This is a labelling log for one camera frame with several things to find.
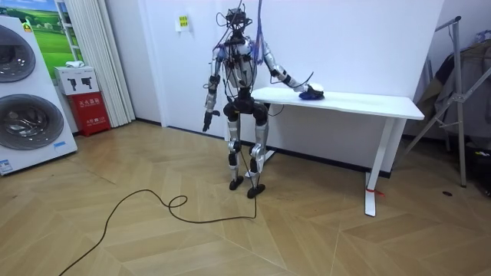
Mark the white desk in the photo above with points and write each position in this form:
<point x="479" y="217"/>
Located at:
<point x="353" y="101"/>

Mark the robot legs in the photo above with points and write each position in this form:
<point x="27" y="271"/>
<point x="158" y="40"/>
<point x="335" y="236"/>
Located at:
<point x="261" y="132"/>

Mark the blue cloth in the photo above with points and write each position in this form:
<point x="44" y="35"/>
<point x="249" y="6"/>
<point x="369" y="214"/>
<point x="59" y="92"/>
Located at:
<point x="307" y="96"/>

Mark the black bin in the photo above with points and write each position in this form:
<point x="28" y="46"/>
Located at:
<point x="481" y="168"/>

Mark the white shelf frame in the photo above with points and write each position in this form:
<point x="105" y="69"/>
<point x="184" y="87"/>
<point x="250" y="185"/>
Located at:
<point x="68" y="27"/>

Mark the white cardboard box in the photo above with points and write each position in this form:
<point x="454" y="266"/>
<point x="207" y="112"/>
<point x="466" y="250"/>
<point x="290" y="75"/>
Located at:
<point x="76" y="79"/>

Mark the small white device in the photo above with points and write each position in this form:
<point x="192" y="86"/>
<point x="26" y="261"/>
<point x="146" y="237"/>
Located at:
<point x="75" y="64"/>

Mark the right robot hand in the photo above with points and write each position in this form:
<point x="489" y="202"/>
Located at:
<point x="316" y="88"/>

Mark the robot body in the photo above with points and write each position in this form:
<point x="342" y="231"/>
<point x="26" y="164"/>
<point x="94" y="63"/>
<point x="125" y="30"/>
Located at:
<point x="239" y="63"/>

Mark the white wall switch yellow label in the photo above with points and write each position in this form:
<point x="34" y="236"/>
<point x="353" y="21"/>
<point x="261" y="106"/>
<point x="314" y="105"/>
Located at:
<point x="183" y="23"/>

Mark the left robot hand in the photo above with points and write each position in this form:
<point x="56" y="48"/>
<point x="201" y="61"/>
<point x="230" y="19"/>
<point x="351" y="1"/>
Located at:
<point x="208" y="120"/>

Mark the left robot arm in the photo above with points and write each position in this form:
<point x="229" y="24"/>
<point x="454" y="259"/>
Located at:
<point x="211" y="96"/>

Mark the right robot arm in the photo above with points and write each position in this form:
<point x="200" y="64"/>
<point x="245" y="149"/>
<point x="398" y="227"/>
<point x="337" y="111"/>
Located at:
<point x="279" y="71"/>

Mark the grey metal folding stand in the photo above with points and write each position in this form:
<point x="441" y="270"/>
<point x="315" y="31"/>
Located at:
<point x="458" y="99"/>

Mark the red fire equipment cabinet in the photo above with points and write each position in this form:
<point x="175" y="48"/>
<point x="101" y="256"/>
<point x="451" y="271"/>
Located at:
<point x="89" y="113"/>

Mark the white washing machine tower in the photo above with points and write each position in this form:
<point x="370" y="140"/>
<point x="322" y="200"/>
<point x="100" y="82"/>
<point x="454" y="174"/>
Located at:
<point x="36" y="96"/>

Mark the green landscape wall poster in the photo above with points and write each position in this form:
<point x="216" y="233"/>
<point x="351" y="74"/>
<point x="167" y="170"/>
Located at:
<point x="51" y="42"/>

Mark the small dark floor object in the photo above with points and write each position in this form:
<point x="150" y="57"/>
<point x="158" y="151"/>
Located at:
<point x="447" y="193"/>

